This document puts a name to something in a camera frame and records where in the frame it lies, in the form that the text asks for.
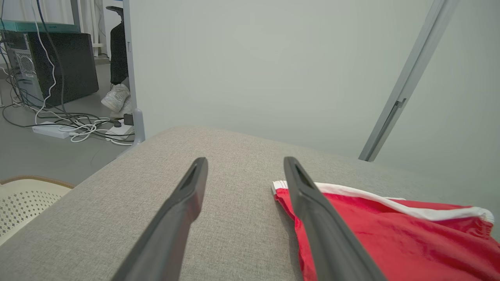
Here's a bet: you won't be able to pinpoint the white curtain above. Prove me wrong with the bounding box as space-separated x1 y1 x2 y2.
8 0 108 55

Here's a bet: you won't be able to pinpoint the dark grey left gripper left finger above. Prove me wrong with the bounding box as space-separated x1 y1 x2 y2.
111 157 209 281

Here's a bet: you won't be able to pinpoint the white floor cable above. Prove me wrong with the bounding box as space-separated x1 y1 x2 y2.
30 0 135 146

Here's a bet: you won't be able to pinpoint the black office chair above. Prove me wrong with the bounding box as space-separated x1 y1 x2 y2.
105 5 124 24

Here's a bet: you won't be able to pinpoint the grey partition end leg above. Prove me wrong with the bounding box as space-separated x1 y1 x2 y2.
122 0 146 146

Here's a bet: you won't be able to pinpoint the white power strip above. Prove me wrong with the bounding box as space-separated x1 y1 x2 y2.
105 120 136 141
32 121 75 139

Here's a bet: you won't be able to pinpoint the cream perforated laundry basket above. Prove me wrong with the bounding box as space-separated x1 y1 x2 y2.
0 176 75 247

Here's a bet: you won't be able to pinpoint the grey metal partition post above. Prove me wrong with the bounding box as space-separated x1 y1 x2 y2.
358 0 461 162

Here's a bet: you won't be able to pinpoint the red shorts with white stripes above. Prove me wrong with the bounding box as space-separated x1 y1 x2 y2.
272 180 500 281

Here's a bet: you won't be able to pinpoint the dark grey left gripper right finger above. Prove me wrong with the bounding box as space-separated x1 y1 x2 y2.
284 157 387 281

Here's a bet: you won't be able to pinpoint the black trouser leg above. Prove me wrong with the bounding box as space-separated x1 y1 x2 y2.
110 21 129 85

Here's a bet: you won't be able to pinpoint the teal desk top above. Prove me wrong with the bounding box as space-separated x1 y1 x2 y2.
0 20 82 33

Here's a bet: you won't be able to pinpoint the black computer tower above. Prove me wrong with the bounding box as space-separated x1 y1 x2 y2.
1 31 100 107

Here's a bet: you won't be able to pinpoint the white sneaker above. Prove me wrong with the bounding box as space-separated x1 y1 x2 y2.
101 84 131 114
111 97 134 120

